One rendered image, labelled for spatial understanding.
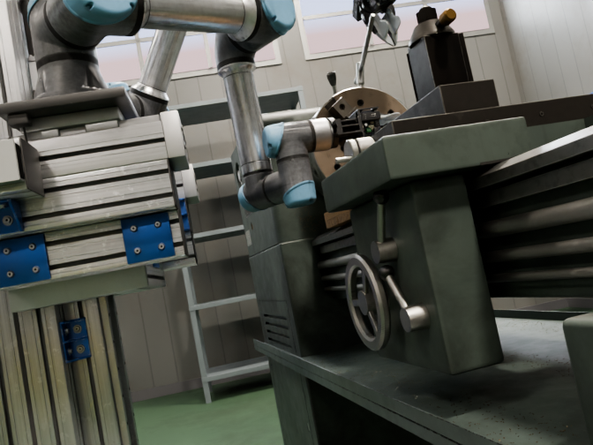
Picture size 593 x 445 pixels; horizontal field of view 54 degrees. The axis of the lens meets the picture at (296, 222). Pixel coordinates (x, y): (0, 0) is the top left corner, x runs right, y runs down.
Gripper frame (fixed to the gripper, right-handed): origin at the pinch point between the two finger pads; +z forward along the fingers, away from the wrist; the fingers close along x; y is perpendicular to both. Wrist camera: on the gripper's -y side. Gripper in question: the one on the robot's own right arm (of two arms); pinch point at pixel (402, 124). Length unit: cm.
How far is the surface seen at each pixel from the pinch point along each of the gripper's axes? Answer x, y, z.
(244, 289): -36, -365, 6
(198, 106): 103, -291, -14
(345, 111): 8.6, -12.3, -9.2
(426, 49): 2.0, 43.5, -14.5
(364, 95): 13.4, -16.3, -1.5
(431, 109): -8.3, 44.2, -16.2
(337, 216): -19.4, 0.0, -21.2
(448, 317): -40, 57, -28
